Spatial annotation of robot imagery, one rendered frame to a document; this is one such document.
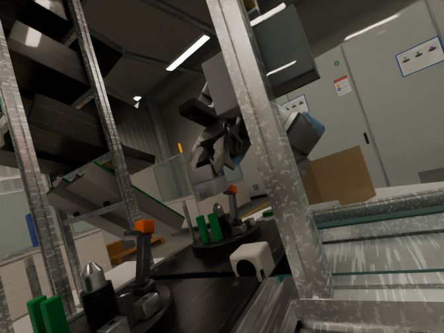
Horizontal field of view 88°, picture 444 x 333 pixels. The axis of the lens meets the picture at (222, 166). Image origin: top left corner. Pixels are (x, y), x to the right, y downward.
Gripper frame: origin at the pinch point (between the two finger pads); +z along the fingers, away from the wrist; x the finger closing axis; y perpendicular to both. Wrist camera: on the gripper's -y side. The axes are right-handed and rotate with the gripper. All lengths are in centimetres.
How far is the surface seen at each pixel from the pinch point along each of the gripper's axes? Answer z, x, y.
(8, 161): -3, 47, -22
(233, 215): 3.9, -0.2, 11.4
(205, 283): 20.9, -5.3, -0.2
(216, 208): 5.8, -0.4, 5.1
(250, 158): -547, 305, 514
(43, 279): -22, 380, 116
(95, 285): 24.1, -1.0, -12.1
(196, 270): 18.1, -0.6, 2.7
